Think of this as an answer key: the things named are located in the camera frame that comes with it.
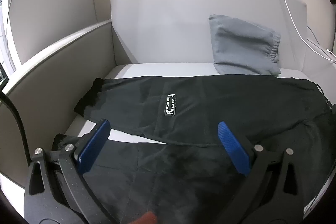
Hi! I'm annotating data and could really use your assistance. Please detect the grey folded pants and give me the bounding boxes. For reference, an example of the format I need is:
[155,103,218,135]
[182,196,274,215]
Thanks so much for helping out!
[209,14,282,76]

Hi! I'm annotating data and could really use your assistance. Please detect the white sofa back cushion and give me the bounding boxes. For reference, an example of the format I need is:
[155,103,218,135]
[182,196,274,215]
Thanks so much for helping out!
[109,0,307,77]

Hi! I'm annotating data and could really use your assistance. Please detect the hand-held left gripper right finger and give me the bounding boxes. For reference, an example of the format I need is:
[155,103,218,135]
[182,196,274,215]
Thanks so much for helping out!
[217,121,313,224]

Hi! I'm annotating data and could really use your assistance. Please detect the white cable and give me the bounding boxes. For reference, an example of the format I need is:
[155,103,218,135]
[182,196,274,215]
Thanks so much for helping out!
[266,0,336,63]

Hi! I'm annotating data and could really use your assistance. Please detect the red object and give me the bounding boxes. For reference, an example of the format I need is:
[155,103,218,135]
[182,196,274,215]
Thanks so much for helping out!
[131,210,158,224]

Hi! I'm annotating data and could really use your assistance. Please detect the dark grey shorts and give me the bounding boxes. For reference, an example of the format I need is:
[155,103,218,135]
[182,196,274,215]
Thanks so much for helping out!
[52,76,336,224]

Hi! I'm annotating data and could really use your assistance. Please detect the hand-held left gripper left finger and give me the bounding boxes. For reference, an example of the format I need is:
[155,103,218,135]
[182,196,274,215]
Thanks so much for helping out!
[24,119,116,224]

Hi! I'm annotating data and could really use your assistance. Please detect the white sofa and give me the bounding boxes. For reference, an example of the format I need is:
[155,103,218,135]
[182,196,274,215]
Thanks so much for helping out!
[0,0,336,214]

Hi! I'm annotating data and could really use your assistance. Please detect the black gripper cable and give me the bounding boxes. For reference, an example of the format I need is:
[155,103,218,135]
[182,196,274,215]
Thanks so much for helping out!
[0,91,31,161]

